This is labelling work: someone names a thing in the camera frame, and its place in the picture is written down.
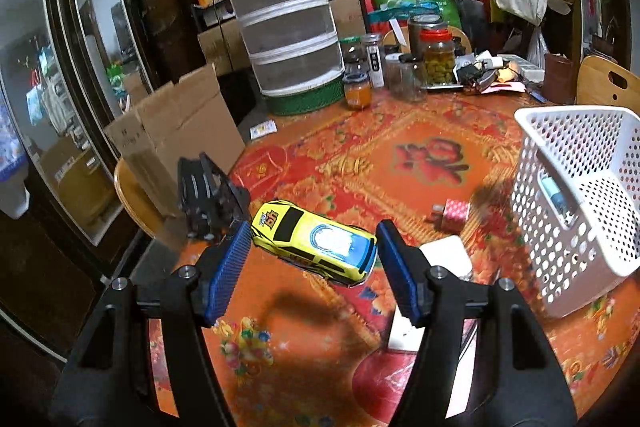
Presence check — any mirrored wardrobe door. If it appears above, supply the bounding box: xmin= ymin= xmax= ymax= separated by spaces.
xmin=0 ymin=0 xmax=156 ymax=248

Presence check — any wooden chair with handle slot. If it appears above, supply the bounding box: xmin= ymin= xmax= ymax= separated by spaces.
xmin=576 ymin=55 xmax=640 ymax=112

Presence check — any brown leather case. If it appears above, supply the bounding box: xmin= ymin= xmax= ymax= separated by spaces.
xmin=542 ymin=53 xmax=576 ymax=104

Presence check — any black charger with cable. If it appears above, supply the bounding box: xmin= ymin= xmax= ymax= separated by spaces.
xmin=452 ymin=57 xmax=493 ymax=88

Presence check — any light blue tube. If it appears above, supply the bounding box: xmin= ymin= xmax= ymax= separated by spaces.
xmin=539 ymin=174 xmax=576 ymax=228

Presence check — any small white box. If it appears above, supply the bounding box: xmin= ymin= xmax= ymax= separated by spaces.
xmin=419 ymin=234 xmax=473 ymax=283

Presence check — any black plastic holder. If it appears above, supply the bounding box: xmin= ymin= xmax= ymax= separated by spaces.
xmin=177 ymin=152 xmax=251 ymax=240

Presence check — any large jar with metal lid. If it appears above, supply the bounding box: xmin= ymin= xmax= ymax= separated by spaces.
xmin=407 ymin=14 xmax=448 ymax=55

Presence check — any large brown cardboard box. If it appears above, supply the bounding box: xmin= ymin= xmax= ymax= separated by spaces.
xmin=197 ymin=0 xmax=368 ymax=75

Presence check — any tall white label bottle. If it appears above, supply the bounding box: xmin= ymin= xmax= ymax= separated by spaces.
xmin=361 ymin=33 xmax=386 ymax=88

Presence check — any red printed tablecloth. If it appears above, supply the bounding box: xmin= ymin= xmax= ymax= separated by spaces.
xmin=147 ymin=84 xmax=640 ymax=427

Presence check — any round back wooden chair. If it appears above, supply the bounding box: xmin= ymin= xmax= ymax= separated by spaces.
xmin=114 ymin=157 xmax=168 ymax=238

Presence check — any black lid glass jar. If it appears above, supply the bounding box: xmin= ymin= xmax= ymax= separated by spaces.
xmin=341 ymin=36 xmax=371 ymax=78

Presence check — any pink polka dot box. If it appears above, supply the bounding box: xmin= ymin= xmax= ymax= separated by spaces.
xmin=442 ymin=198 xmax=471 ymax=233

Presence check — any open brown cardboard box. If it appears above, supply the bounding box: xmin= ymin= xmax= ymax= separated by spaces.
xmin=103 ymin=64 xmax=246 ymax=218

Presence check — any tiered mesh food cover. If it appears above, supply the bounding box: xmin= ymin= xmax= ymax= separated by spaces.
xmin=207 ymin=0 xmax=346 ymax=116

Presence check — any empty clear glass jar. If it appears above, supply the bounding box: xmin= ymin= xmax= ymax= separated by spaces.
xmin=397 ymin=56 xmax=428 ymax=102

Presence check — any pickle jar with red lid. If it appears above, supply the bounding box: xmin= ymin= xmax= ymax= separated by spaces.
xmin=419 ymin=28 xmax=457 ymax=86

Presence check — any small white card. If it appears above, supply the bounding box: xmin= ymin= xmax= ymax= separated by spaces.
xmin=249 ymin=119 xmax=277 ymax=140

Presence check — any yellow toy car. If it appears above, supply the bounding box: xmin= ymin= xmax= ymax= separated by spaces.
xmin=250 ymin=199 xmax=378 ymax=290

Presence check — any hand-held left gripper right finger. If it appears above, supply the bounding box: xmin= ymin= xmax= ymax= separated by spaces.
xmin=375 ymin=219 xmax=581 ymax=427

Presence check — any small jar with orange contents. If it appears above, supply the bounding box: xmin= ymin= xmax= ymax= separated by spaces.
xmin=342 ymin=73 xmax=372 ymax=110

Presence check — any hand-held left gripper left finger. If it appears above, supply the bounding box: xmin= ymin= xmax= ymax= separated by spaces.
xmin=47 ymin=219 xmax=253 ymax=427

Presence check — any white perforated plastic basket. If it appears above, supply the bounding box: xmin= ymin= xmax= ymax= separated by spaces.
xmin=510 ymin=106 xmax=640 ymax=319

